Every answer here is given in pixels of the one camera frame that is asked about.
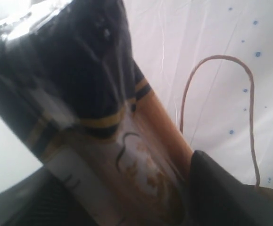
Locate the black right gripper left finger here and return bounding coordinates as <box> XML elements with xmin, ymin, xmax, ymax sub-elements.
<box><xmin>0</xmin><ymin>168</ymin><xmax>89</xmax><ymax>226</ymax></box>

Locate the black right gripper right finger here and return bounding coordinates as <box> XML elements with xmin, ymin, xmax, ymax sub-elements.
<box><xmin>190</xmin><ymin>150</ymin><xmax>273</xmax><ymax>226</ymax></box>

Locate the black noodle packet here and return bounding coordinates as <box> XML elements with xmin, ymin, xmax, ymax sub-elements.
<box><xmin>0</xmin><ymin>0</ymin><xmax>190</xmax><ymax>226</ymax></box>

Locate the brown paper shopping bag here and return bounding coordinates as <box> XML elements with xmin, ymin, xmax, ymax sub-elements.
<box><xmin>180</xmin><ymin>55</ymin><xmax>273</xmax><ymax>226</ymax></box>

